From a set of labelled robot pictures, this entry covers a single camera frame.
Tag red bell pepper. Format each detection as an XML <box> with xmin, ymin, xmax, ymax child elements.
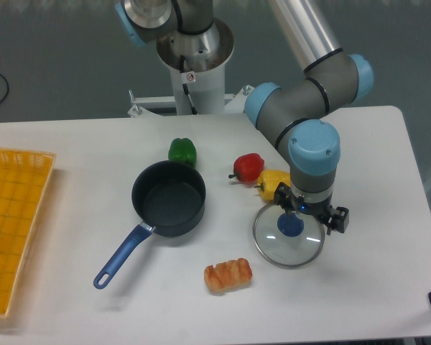
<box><xmin>228</xmin><ymin>153</ymin><xmax>264</xmax><ymax>183</ymax></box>

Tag white metal base frame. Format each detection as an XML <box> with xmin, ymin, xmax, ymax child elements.
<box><xmin>127</xmin><ymin>85</ymin><xmax>255</xmax><ymax>118</ymax></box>

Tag green bell pepper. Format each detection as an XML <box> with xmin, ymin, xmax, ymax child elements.
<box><xmin>168</xmin><ymin>137</ymin><xmax>197</xmax><ymax>167</ymax></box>

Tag yellow bell pepper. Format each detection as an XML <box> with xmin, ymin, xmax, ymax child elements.
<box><xmin>254</xmin><ymin>170</ymin><xmax>291</xmax><ymax>203</ymax></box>

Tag dark saucepan with blue handle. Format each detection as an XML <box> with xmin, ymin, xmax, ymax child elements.
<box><xmin>93</xmin><ymin>160</ymin><xmax>206</xmax><ymax>290</ymax></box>

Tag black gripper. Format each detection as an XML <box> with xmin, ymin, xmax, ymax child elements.
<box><xmin>273</xmin><ymin>182</ymin><xmax>349</xmax><ymax>236</ymax></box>

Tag glazed bread pastry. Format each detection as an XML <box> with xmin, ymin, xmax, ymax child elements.
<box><xmin>203</xmin><ymin>258</ymin><xmax>253</xmax><ymax>293</ymax></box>

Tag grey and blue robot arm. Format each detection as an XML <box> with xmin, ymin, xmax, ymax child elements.
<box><xmin>115</xmin><ymin>1</ymin><xmax>374</xmax><ymax>233</ymax></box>

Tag yellow woven basket tray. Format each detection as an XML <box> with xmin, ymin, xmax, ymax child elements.
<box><xmin>0</xmin><ymin>147</ymin><xmax>56</xmax><ymax>318</ymax></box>

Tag glass lid with blue knob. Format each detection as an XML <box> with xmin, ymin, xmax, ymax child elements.
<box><xmin>252</xmin><ymin>204</ymin><xmax>325</xmax><ymax>269</ymax></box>

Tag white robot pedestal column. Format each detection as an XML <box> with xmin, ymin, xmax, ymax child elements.
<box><xmin>157</xmin><ymin>19</ymin><xmax>234</xmax><ymax>115</ymax></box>

